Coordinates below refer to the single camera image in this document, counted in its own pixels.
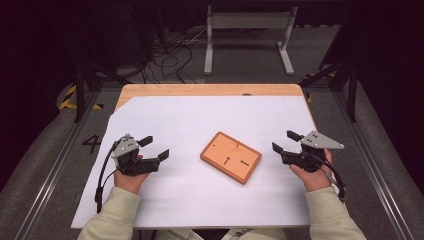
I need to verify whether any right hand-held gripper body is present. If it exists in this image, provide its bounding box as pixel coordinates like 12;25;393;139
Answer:
281;130;345;174

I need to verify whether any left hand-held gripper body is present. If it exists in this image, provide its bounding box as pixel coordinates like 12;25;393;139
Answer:
111;133;162;177

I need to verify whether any wooden photo frame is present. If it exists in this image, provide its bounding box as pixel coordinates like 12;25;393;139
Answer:
199;131;263;186

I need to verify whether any person's left hand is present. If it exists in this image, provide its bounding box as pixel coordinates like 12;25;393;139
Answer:
113;154;150;195

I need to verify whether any person's right hand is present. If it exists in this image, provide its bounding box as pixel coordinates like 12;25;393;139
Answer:
289;148;334;193

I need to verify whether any large white paper sheet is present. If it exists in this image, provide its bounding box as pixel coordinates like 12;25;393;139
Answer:
70;95;318;230

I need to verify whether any black tripod stand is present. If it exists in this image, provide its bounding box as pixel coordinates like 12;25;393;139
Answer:
68;6;132;123
298;56;360;123

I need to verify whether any person's left leg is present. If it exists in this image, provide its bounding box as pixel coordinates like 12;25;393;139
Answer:
156;228;205;240

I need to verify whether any person's leg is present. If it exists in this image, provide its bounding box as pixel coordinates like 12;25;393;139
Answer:
156;228;205;240
221;227;288;240

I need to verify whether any person's right leg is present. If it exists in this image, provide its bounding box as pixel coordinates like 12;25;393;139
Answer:
221;227;288;240

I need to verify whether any grey metal stand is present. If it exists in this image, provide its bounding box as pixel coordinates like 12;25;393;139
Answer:
203;4;299;76

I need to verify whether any right hand-held gripper cable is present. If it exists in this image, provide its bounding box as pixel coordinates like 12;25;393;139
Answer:
313;153;348;202

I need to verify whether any hand-held gripper cable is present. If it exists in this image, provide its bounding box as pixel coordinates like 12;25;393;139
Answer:
94;142;120;214
313;153;348;202

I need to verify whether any left hand-held gripper cable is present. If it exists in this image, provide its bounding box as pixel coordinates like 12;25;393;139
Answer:
94;142;120;214

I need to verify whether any aluminium floor rail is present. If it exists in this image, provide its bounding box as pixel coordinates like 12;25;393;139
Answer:
13;89;102;240
333;89;415;240

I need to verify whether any tangle of black floor cables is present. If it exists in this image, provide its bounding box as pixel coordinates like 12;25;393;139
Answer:
139;26;214;85

